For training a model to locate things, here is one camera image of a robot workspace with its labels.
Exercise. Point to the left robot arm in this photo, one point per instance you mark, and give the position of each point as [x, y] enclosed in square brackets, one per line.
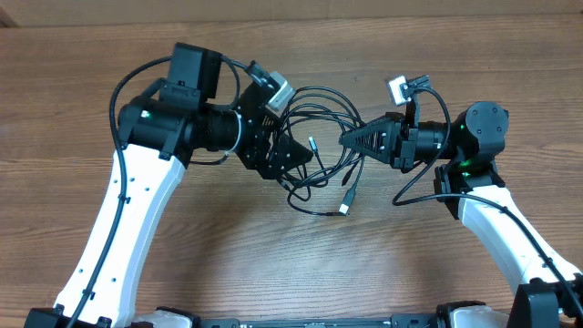
[206, 101]

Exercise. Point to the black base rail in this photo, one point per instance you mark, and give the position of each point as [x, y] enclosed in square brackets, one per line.
[403, 320]

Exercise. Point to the brown cardboard backdrop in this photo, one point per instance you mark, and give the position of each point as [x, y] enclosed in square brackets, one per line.
[43, 13]

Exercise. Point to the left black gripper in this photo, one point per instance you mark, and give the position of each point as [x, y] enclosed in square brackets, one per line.
[254, 157]

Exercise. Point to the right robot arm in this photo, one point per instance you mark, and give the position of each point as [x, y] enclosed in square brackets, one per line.
[545, 285]

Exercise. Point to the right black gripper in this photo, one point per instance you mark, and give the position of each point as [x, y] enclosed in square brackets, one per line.
[393, 138]

